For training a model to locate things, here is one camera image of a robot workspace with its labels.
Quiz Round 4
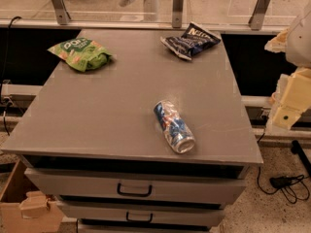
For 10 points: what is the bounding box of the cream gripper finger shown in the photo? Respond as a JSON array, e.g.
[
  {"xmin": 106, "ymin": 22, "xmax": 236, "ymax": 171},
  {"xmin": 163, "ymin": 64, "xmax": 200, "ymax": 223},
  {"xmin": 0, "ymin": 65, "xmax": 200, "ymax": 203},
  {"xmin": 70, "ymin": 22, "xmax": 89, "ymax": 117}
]
[{"xmin": 272, "ymin": 106, "xmax": 300, "ymax": 130}]

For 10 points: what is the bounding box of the blue Kettle chip bag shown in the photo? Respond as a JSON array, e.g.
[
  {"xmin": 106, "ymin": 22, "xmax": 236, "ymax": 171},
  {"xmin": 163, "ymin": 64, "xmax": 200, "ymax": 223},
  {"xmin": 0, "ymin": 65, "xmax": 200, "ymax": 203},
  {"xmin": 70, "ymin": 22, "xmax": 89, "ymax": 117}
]
[{"xmin": 160, "ymin": 22, "xmax": 221, "ymax": 61}]

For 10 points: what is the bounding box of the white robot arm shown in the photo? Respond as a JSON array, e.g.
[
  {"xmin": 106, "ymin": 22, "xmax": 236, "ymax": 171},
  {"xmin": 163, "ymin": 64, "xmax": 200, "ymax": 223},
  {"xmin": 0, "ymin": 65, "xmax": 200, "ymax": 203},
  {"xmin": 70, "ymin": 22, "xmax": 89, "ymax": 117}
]
[{"xmin": 264, "ymin": 2, "xmax": 311, "ymax": 129}]

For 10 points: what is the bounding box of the green rice chip bag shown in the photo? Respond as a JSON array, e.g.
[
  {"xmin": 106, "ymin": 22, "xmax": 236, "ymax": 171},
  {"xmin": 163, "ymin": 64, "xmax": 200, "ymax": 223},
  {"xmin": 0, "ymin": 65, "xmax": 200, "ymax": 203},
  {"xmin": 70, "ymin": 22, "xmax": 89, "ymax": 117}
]
[{"xmin": 49, "ymin": 37, "xmax": 111, "ymax": 72}]

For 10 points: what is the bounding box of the crushed blue soda can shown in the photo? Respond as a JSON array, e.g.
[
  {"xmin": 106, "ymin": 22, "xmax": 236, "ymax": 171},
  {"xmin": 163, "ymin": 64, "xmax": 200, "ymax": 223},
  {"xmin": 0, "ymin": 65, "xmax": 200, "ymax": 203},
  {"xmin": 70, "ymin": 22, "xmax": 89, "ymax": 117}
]
[{"xmin": 154, "ymin": 100, "xmax": 195, "ymax": 154}]

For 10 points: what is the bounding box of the grey drawer cabinet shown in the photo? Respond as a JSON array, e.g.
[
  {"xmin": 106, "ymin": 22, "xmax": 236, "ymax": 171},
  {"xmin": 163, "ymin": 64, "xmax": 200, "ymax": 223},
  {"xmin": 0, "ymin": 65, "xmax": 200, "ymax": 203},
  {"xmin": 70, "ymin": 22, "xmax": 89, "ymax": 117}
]
[{"xmin": 3, "ymin": 29, "xmax": 262, "ymax": 233}]

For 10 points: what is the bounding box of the cardboard box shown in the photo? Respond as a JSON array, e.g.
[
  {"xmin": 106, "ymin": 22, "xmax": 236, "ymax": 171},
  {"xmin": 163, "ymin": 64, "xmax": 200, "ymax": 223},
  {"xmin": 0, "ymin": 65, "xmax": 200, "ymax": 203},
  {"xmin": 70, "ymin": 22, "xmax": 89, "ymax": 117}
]
[{"xmin": 0, "ymin": 161, "xmax": 64, "ymax": 233}]

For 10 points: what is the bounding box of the black power adapter with cable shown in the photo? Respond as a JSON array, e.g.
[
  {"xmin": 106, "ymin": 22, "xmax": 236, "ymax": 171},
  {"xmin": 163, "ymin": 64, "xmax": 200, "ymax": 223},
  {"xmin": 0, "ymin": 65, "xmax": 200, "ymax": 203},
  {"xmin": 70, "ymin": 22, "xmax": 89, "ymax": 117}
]
[{"xmin": 256, "ymin": 169, "xmax": 311, "ymax": 205}]

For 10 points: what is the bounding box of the right metal bracket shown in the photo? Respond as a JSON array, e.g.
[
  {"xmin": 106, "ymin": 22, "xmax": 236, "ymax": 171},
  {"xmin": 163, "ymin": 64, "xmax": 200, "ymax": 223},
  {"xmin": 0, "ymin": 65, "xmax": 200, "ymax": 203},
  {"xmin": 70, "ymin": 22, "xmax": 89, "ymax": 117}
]
[{"xmin": 249, "ymin": 0, "xmax": 271, "ymax": 31}]

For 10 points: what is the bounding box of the metal bracket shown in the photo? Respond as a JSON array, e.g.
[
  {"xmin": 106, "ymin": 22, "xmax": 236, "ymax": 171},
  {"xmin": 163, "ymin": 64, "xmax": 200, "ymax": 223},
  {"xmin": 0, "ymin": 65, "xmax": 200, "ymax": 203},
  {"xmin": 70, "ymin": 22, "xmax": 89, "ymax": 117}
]
[
  {"xmin": 249, "ymin": 0, "xmax": 271, "ymax": 31},
  {"xmin": 172, "ymin": 0, "xmax": 184, "ymax": 28},
  {"xmin": 52, "ymin": 0, "xmax": 70, "ymax": 25}
]

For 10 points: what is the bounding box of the middle metal bracket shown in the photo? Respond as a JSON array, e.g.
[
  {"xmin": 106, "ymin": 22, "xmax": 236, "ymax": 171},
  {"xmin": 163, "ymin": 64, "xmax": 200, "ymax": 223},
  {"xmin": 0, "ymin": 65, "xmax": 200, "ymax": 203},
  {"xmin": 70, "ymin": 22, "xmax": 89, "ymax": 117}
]
[{"xmin": 172, "ymin": 0, "xmax": 184, "ymax": 28}]

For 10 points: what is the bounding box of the black drawer handle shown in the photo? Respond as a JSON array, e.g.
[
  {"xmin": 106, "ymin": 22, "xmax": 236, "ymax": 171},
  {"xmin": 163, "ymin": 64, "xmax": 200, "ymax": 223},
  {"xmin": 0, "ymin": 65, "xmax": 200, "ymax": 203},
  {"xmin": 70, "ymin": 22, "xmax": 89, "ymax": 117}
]
[
  {"xmin": 117, "ymin": 183, "xmax": 153, "ymax": 197},
  {"xmin": 125, "ymin": 212, "xmax": 154, "ymax": 223}
]

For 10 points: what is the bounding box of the black top drawer handle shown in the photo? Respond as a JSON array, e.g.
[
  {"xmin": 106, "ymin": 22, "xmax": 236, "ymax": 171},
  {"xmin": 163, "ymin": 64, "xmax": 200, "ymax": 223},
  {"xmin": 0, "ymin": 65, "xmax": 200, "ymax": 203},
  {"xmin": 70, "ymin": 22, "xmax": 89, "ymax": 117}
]
[{"xmin": 117, "ymin": 183, "xmax": 153, "ymax": 197}]

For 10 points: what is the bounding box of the left metal bracket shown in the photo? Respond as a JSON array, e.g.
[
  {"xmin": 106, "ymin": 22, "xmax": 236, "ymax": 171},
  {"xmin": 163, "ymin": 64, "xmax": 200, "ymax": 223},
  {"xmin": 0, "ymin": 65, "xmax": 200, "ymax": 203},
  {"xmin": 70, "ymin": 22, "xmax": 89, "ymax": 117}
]
[{"xmin": 52, "ymin": 0, "xmax": 70, "ymax": 25}]

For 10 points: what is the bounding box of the black cable at left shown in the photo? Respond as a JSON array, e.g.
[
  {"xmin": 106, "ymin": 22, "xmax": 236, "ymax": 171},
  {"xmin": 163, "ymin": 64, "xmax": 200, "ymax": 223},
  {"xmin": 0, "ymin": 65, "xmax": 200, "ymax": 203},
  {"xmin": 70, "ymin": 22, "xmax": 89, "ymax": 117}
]
[{"xmin": 0, "ymin": 16, "xmax": 23, "ymax": 137}]

